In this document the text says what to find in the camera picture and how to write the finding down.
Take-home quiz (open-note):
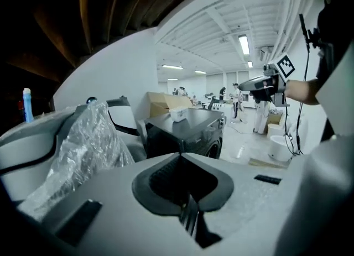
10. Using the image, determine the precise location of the white toilet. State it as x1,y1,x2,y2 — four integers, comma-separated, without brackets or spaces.
267,123,286,140
269,134,294,164

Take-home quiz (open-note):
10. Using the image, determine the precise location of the wooden slat platform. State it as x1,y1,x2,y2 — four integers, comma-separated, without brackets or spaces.
248,157,291,169

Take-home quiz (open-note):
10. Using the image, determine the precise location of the plastic-wrapped grey appliance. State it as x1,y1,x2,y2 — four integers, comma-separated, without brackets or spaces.
0,96,145,222

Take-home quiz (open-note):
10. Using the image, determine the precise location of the white plastic box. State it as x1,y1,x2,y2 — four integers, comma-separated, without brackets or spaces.
169,107,189,123

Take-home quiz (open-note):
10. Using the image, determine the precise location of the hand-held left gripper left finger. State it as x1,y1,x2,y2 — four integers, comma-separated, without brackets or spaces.
18,151,202,256

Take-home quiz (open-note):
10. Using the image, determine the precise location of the blue bottle with white cap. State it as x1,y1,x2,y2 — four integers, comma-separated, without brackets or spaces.
22,87,35,123

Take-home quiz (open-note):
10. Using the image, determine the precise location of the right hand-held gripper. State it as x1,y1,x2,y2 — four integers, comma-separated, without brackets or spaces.
239,52,296,107

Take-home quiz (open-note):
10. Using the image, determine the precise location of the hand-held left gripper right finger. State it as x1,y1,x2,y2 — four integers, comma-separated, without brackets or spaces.
181,151,289,256

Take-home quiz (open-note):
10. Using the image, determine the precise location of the person's body in black clothes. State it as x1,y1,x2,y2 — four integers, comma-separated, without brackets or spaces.
315,0,354,145

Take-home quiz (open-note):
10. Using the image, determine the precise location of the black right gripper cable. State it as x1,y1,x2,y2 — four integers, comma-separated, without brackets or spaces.
295,14,311,156

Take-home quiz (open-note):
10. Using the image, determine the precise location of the large cardboard box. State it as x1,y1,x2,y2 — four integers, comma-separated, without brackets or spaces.
146,91,195,119

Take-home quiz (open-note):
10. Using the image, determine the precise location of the person's right forearm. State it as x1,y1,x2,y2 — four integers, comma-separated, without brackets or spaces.
284,77,323,107

